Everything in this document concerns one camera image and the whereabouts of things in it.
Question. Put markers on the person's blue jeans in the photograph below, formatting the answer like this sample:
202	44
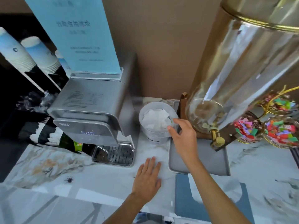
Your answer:
144	218

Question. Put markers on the person's left middle finger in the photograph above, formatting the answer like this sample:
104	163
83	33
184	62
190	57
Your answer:
152	164

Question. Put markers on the blue tissue box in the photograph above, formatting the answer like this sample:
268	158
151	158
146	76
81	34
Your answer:
184	202

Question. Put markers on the clear acrylic sign holder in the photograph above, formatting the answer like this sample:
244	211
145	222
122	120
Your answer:
95	76

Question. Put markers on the white paper liner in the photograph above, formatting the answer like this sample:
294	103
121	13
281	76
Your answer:
155	120

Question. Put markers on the silver countertop dispenser machine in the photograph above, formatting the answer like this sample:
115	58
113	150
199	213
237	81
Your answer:
93	102

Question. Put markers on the person's left hand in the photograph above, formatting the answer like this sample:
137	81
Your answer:
146	181

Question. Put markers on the person's right thumb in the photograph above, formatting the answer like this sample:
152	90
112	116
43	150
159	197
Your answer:
172	134

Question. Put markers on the grey rectangular tray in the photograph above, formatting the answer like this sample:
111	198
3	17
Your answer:
210	160

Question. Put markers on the person's left little finger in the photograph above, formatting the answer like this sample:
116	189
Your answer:
140	171

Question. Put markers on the person's right hand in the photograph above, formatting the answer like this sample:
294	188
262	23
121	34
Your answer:
185	142

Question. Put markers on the white tissue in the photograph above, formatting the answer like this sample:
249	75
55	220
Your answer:
196	191

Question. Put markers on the large glass beverage dispenser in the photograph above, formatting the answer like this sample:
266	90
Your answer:
240	67

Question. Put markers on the brown wooden dispenser stand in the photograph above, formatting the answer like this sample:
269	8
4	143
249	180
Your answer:
230	138

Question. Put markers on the black cup rack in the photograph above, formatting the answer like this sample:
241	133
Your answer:
14	86

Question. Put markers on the stack of white-blue paper cups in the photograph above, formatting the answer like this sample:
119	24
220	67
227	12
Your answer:
14	53
42	55
64	65

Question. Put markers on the clear plastic round container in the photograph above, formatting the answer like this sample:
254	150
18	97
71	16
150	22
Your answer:
151	137

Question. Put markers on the gold dispenser tap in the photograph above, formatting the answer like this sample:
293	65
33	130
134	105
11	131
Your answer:
217	139

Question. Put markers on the metal drip tray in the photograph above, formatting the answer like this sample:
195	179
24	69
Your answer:
114	155

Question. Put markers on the pile of colourful candies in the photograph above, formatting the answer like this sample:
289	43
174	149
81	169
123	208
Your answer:
245	128
283	103
281	131

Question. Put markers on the green snack packet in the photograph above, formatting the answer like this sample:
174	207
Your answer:
78	146

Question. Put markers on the person's left forearm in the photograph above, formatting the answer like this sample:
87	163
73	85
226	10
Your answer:
121	211

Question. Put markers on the person's right forearm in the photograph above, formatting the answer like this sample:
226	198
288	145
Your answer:
215	195

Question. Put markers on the person's left thumb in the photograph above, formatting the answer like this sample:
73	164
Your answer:
159	182

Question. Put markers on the light blue paper sign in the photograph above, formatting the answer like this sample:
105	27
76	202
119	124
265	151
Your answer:
77	32

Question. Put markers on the glass candy bowl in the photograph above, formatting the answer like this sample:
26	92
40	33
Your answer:
280	109
280	142
247	137

